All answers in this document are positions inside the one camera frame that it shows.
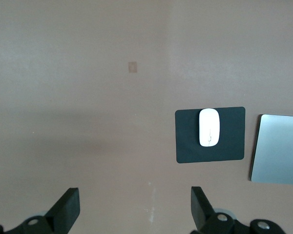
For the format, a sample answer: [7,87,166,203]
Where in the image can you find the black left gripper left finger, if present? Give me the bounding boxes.
[0,187,81,234]

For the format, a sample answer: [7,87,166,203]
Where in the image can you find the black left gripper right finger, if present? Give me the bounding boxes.
[190,186,286,234]

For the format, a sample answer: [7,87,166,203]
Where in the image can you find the white computer mouse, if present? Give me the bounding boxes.
[199,108,221,147]

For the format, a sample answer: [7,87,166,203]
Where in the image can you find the black mouse pad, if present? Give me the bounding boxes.
[174,106,246,164]

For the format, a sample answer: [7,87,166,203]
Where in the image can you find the silver laptop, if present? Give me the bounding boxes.
[249,114,293,185]

